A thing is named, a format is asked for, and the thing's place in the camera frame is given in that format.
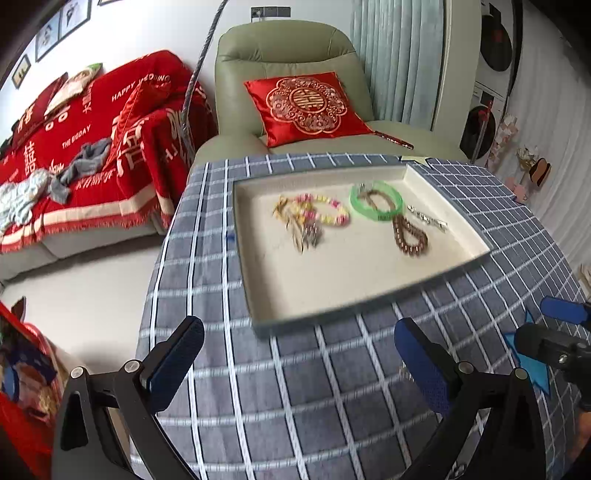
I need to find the yellow star sticker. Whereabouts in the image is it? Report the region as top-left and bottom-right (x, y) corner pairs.
(400, 155), (429, 165)

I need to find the red sofa blanket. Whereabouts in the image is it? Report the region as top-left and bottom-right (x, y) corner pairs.
(1, 50), (192, 253)

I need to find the silver heart pendant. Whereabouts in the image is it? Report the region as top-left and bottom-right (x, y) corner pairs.
(304, 221), (322, 248)

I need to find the washing machine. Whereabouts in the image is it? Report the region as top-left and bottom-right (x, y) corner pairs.
(460, 0), (523, 166)

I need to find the grey cloth on sofa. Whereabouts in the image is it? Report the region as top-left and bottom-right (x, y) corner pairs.
(47, 137), (112, 205)

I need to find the flexible gooseneck stand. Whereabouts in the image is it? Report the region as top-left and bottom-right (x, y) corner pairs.
(180, 0), (228, 160)

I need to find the green bangle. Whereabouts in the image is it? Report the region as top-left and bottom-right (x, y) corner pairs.
(349, 181), (405, 222)

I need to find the teal jewelry tray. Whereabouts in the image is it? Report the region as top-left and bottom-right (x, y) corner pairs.
(232, 163), (492, 336)

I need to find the grey checked tablecloth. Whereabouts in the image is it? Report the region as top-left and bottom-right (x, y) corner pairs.
(137, 153), (584, 479)

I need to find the small framed picture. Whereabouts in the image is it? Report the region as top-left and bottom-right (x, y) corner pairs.
(11, 54), (31, 89)

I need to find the white patterned cloth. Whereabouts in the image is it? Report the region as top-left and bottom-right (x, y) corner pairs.
(0, 169), (51, 235)

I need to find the gold tassel keychain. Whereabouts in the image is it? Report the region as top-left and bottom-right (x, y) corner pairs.
(286, 214), (308, 254)

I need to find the large framed picture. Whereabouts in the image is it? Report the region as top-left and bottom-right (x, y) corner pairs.
(34, 0), (92, 63)

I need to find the light blue curtain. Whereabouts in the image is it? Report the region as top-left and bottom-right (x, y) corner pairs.
(352, 0), (445, 130)

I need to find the blue star sticker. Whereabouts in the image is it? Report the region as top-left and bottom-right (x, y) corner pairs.
(502, 332), (551, 398)

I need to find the green armchair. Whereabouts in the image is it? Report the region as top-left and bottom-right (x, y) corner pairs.
(194, 20), (466, 165)

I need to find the red embroidered cushion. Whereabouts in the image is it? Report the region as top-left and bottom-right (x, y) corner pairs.
(243, 72), (373, 148)

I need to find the pink yellow bead bracelet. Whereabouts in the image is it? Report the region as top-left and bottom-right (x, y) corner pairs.
(294, 193), (352, 228)

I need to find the brown spiral hair tie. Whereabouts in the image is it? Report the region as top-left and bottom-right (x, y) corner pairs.
(392, 214), (430, 258)

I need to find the silver hair clip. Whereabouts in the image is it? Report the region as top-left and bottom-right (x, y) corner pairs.
(407, 205), (449, 232)

